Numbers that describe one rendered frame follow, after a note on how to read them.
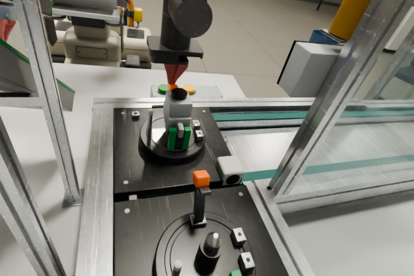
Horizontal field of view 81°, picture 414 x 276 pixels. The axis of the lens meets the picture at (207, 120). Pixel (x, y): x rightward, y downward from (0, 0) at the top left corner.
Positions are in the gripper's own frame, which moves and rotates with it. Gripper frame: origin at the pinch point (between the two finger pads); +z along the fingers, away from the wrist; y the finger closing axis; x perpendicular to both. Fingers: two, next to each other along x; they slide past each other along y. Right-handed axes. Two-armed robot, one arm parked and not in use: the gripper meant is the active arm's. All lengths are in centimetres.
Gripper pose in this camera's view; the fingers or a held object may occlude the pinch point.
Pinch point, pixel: (170, 84)
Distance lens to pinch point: 53.8
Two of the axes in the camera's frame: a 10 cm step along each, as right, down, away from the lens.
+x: -2.8, -6.5, 7.1
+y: 9.4, -0.4, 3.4
